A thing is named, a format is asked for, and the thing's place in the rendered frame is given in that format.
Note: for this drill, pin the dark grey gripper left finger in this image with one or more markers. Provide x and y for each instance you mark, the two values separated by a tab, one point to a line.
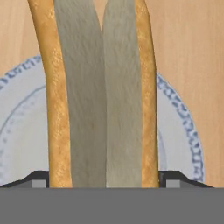
36	178

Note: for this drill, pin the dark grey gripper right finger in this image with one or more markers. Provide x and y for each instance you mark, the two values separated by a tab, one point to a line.
172	178

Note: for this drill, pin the split hot dog bun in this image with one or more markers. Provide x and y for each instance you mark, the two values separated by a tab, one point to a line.
99	102

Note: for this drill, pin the white plate with blue rim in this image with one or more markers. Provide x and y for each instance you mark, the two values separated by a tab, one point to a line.
26	131

